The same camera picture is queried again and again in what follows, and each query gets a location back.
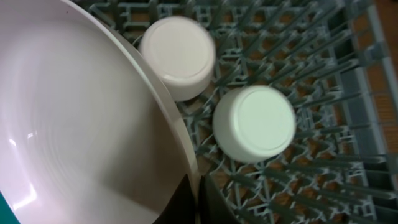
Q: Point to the pink plate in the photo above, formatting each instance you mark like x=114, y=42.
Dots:
x=89, y=134

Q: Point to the grey dishwasher rack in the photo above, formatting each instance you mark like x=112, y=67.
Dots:
x=331, y=60

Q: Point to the white bowl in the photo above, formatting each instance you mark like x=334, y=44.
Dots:
x=252, y=124

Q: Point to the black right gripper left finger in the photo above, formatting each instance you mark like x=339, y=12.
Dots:
x=177, y=205

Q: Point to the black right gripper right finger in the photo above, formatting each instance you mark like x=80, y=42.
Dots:
x=212, y=207

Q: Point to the teal plastic tray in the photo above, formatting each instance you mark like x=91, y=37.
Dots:
x=6, y=214

